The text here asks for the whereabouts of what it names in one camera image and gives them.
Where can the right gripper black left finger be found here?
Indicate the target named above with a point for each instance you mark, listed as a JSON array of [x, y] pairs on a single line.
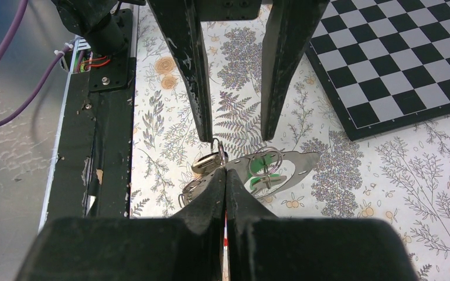
[[185, 246]]

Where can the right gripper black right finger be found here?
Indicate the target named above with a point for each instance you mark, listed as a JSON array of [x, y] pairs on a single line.
[[263, 246]]

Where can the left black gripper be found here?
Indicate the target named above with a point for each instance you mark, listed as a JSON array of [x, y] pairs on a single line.
[[289, 28]]

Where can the keyring with coloured key tags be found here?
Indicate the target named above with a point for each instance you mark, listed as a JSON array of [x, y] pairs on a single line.
[[295, 165]]

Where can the black white chessboard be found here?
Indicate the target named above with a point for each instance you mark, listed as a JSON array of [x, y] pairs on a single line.
[[383, 64]]

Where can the floral table mat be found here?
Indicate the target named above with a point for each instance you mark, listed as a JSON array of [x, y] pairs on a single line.
[[402, 177]]

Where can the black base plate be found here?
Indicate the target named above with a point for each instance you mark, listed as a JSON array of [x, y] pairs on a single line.
[[92, 177]]

